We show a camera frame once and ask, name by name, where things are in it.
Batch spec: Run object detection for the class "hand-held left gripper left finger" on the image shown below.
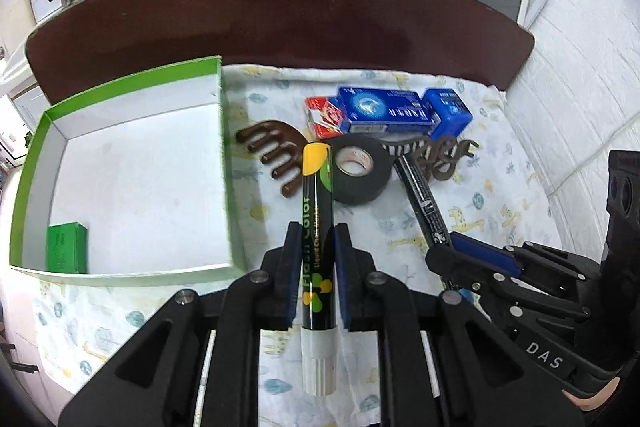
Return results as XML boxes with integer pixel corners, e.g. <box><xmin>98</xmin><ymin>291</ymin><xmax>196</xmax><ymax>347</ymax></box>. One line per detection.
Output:
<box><xmin>57</xmin><ymin>221</ymin><xmax>301</xmax><ymax>427</ymax></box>

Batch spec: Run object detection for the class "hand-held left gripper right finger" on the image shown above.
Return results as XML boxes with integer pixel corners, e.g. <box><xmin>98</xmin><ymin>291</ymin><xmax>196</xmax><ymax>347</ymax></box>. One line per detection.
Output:
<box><xmin>334</xmin><ymin>222</ymin><xmax>586</xmax><ymax>427</ymax></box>

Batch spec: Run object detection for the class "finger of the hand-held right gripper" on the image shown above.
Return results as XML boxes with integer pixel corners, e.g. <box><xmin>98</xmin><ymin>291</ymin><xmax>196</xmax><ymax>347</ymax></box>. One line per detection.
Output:
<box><xmin>425</xmin><ymin>247</ymin><xmax>592</xmax><ymax>324</ymax></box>
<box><xmin>450</xmin><ymin>231</ymin><xmax>605</xmax><ymax>289</ymax></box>

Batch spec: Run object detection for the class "black marker with yellow cap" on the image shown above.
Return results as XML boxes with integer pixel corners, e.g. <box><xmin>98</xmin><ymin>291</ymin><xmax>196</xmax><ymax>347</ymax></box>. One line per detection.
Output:
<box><xmin>300</xmin><ymin>143</ymin><xmax>337</xmax><ymax>397</ymax></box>

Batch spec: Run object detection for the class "black marker pen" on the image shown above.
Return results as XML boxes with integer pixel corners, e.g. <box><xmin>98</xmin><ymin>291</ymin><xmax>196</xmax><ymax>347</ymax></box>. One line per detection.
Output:
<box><xmin>394</xmin><ymin>154</ymin><xmax>453</xmax><ymax>253</ymax></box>

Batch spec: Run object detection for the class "blue square container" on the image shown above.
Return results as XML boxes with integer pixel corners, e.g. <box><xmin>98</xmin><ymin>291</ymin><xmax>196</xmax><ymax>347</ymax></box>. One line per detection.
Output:
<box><xmin>422</xmin><ymin>88</ymin><xmax>473</xmax><ymax>142</ymax></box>

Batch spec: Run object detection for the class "red box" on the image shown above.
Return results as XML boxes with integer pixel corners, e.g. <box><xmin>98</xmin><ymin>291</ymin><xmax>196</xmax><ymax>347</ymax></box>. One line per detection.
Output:
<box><xmin>305</xmin><ymin>96</ymin><xmax>348</xmax><ymax>142</ymax></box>

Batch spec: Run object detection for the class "green cardboard box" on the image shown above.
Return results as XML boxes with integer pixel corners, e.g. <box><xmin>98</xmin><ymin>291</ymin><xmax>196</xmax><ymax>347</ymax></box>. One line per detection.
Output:
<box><xmin>9</xmin><ymin>55</ymin><xmax>247</xmax><ymax>289</ymax></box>

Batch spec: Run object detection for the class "person's right hand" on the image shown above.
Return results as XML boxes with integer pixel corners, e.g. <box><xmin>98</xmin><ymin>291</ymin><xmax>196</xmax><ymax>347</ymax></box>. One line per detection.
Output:
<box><xmin>561</xmin><ymin>379</ymin><xmax>628</xmax><ymax>409</ymax></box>

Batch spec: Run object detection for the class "black tape roll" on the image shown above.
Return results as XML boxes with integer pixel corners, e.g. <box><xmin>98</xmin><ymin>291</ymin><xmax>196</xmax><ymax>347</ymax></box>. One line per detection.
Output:
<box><xmin>327</xmin><ymin>136</ymin><xmax>396</xmax><ymax>206</ymax></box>

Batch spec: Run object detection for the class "brown decorative hair clip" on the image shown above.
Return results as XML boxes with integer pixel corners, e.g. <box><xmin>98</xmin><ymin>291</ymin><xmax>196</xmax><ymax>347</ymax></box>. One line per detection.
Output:
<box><xmin>382</xmin><ymin>134</ymin><xmax>480</xmax><ymax>182</ymax></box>

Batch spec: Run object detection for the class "brown wooden wide-tooth comb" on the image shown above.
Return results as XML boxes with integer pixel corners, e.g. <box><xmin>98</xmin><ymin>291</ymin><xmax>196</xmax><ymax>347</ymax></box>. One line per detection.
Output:
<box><xmin>236</xmin><ymin>119</ymin><xmax>313</xmax><ymax>198</ymax></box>

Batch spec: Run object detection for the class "printed blanket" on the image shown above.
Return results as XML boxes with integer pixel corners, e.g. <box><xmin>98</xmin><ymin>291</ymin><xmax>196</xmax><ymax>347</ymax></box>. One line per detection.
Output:
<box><xmin>32</xmin><ymin>63</ymin><xmax>566</xmax><ymax>425</ymax></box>

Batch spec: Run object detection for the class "long blue box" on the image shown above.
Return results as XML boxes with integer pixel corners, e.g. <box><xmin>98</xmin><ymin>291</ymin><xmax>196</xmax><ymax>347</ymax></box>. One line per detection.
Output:
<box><xmin>336</xmin><ymin>86</ymin><xmax>441</xmax><ymax>136</ymax></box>

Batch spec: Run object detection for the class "small green box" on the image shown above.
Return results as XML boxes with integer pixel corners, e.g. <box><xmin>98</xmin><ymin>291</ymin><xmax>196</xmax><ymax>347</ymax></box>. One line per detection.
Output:
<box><xmin>46</xmin><ymin>222</ymin><xmax>90</xmax><ymax>274</ymax></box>

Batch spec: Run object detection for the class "brown wooden headboard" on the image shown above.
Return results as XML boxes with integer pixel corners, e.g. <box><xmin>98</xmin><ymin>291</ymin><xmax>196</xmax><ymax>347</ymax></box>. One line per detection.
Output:
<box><xmin>25</xmin><ymin>0</ymin><xmax>536</xmax><ymax>105</ymax></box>

